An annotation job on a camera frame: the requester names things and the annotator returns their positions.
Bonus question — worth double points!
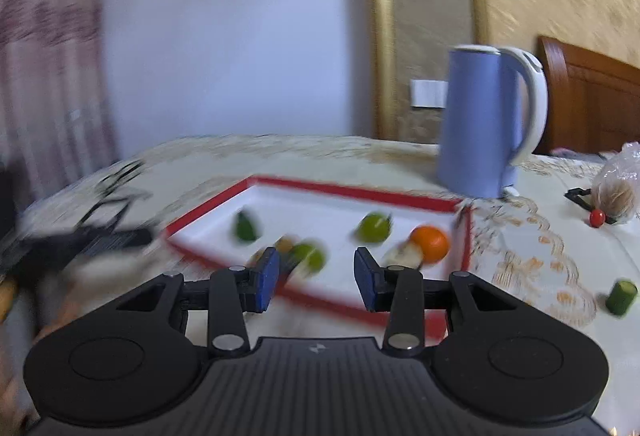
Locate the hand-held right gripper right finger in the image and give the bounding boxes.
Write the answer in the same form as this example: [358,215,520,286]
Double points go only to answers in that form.
[353,247,511,358]

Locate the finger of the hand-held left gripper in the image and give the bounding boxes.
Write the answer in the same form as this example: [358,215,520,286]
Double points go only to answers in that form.
[90,226,154,254]

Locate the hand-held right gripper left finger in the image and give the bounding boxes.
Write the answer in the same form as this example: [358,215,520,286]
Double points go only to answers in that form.
[120,246,281,358]

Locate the notched sugarcane piece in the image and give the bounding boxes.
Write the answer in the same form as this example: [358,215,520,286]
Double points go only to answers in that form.
[385,241,426,270]

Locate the green tangerine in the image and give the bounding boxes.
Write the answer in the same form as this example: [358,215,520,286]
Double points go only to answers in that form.
[290,241,328,277]
[356,212,393,244]

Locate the dark green fruit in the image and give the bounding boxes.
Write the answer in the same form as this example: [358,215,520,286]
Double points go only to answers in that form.
[232,211,261,244]

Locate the orange tangerine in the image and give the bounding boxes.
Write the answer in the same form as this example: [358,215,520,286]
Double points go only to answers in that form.
[410,225,451,264]

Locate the red cardboard box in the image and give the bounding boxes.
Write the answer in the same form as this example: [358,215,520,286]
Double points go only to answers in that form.
[165,175,473,344]

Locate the person's left hand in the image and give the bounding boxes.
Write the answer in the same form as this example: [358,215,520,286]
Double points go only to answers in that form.
[0,351,40,436]

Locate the black eyeglasses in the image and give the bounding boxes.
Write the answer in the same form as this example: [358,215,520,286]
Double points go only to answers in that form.
[97,160,151,197]

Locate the cream embroidered tablecloth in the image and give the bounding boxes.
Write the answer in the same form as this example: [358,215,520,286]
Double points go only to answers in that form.
[0,133,640,436]

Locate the blue electric kettle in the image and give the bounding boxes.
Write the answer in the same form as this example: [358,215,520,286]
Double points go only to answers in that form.
[436,44,549,199]

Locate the pink patterned curtain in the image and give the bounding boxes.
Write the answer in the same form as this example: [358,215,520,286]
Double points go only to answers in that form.
[0,0,121,202]

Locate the green cucumber piece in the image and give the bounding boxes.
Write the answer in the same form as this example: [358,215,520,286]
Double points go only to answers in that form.
[605,279,638,316]

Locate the clear plastic bag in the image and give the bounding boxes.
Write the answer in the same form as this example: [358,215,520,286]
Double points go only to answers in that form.
[591,141,640,222]

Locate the wooden headboard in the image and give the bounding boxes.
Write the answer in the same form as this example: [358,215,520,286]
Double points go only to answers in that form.
[537,35,640,156]

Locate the black square frame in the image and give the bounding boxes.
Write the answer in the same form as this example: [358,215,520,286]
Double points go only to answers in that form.
[75,195,138,234]

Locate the white wall switch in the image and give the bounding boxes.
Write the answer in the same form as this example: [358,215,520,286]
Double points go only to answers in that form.
[411,79,447,108]

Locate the black flat frame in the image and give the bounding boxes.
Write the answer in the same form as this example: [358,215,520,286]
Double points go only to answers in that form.
[564,187,621,224]

